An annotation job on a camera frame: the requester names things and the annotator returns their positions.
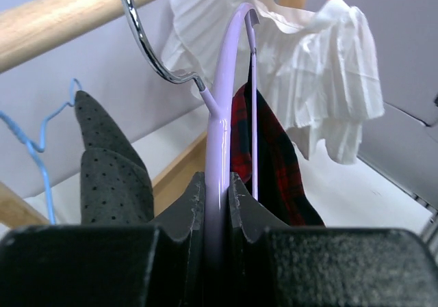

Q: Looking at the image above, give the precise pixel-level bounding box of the white pleated garment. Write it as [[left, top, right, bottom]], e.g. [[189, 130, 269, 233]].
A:
[[161, 0, 384, 165]]

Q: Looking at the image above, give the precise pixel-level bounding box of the wooden clothes rack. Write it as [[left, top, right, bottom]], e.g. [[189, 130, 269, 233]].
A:
[[0, 0, 311, 228]]

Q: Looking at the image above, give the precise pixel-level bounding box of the light blue hanger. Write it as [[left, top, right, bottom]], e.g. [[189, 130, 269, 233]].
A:
[[1, 78, 82, 225]]

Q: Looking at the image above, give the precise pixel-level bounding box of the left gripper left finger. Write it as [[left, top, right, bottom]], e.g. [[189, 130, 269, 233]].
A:
[[1, 172, 205, 306]]

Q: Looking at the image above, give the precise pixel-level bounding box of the purple hanger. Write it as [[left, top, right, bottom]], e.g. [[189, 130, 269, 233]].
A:
[[116, 0, 261, 270]]

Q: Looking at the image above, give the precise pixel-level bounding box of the grey dotted garment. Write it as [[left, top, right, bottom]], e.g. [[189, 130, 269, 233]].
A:
[[75, 91, 154, 225]]

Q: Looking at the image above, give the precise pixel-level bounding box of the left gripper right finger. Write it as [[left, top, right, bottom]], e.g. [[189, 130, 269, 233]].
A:
[[228, 174, 437, 306]]

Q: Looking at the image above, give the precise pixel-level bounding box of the red plaid skirt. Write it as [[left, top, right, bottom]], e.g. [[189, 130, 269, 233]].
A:
[[230, 70, 324, 226]]

